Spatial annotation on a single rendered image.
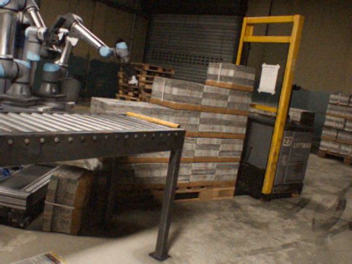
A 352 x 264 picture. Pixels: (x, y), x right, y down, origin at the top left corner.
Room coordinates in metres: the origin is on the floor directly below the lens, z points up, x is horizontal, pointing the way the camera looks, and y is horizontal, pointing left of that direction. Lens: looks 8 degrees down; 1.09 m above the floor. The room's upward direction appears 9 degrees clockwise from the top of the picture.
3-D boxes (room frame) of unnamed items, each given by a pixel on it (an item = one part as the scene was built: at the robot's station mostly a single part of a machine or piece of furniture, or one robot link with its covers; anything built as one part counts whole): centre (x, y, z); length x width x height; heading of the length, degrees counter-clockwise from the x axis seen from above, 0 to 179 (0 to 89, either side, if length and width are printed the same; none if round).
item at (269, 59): (3.86, -0.80, 1.28); 0.57 x 0.01 x 0.65; 36
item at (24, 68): (2.32, 1.05, 0.98); 0.13 x 0.12 x 0.14; 152
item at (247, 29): (4.12, -0.59, 0.97); 0.09 x 0.09 x 1.75; 36
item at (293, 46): (3.58, -0.98, 0.97); 0.09 x 0.09 x 1.75; 36
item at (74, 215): (2.34, 0.56, 0.08); 0.29 x 0.04 x 0.16; 1
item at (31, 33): (2.09, 0.87, 1.21); 0.11 x 0.08 x 0.09; 62
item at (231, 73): (3.60, -0.43, 0.65); 0.39 x 0.30 x 1.29; 36
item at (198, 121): (3.17, 0.16, 0.42); 1.17 x 0.39 x 0.83; 126
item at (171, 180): (2.11, -0.01, 0.34); 0.06 x 0.06 x 0.68; 53
